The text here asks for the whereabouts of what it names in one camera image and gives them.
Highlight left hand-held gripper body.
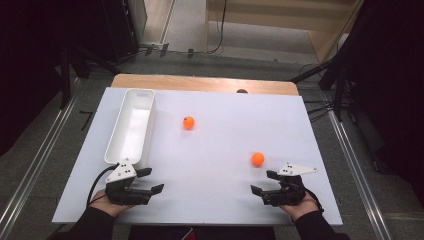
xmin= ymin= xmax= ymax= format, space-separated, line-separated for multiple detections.
xmin=105 ymin=158 xmax=153 ymax=206

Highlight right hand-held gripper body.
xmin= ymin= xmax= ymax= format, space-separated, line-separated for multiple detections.
xmin=261 ymin=162 xmax=319 ymax=207

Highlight plain orange ball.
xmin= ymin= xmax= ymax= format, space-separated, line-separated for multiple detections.
xmin=251 ymin=151 xmax=266 ymax=167

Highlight long white plastic bin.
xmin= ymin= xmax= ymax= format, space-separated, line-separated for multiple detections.
xmin=104 ymin=88 xmax=158 ymax=171

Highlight orange ball with black print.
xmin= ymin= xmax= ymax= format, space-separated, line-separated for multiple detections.
xmin=182 ymin=115 xmax=196 ymax=130

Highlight person's left hand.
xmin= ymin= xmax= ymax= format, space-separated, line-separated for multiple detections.
xmin=89 ymin=189 xmax=136 ymax=218

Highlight person's right hand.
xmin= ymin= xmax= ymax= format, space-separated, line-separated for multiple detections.
xmin=278 ymin=191 xmax=321 ymax=223

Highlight white board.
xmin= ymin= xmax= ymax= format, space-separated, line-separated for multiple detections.
xmin=52 ymin=87 xmax=344 ymax=226

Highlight wooden table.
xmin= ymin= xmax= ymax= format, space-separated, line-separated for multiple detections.
xmin=110 ymin=73 xmax=300 ymax=97

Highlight black stand legs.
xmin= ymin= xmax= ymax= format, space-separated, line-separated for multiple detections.
xmin=59 ymin=44 xmax=122 ymax=110
xmin=289 ymin=58 xmax=348 ymax=123

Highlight dark cabinet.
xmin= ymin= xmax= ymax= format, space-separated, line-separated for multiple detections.
xmin=99 ymin=0 xmax=148 ymax=64

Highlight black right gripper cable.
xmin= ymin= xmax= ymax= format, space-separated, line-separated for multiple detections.
xmin=304 ymin=188 xmax=325 ymax=214

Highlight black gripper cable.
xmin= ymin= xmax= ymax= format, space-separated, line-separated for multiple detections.
xmin=304 ymin=188 xmax=325 ymax=214
xmin=85 ymin=164 xmax=119 ymax=208

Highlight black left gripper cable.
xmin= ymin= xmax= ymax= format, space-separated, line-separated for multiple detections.
xmin=85 ymin=164 xmax=119 ymax=208

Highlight metal floor rail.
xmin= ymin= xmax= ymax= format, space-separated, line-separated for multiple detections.
xmin=328 ymin=109 xmax=394 ymax=240
xmin=0 ymin=78 xmax=82 ymax=234

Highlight black floor cables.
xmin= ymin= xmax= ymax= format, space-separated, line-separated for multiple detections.
xmin=299 ymin=63 xmax=335 ymax=124

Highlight light wooden frame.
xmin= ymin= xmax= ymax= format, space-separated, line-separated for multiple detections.
xmin=203 ymin=0 xmax=365 ymax=64

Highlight black hanging cable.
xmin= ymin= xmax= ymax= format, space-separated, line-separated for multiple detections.
xmin=205 ymin=0 xmax=229 ymax=55

